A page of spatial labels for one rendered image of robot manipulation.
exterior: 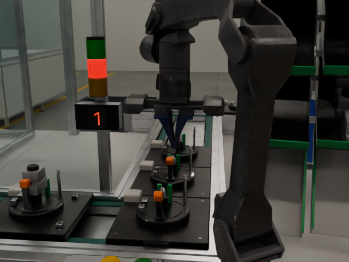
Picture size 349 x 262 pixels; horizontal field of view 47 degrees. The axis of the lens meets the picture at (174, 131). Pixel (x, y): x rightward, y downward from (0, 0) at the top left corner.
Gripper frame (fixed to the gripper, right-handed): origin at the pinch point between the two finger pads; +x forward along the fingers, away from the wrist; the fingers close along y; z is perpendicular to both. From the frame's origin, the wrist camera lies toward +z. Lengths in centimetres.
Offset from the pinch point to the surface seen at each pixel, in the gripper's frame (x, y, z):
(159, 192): 18.2, 4.8, 11.8
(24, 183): 18.3, 38.5, 13.7
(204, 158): 28, -5, 65
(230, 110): 28, -16, 145
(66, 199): 28, 33, 26
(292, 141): 4.5, -24.4, 10.7
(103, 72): -7.1, 22.1, 30.1
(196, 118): 32, 2, 142
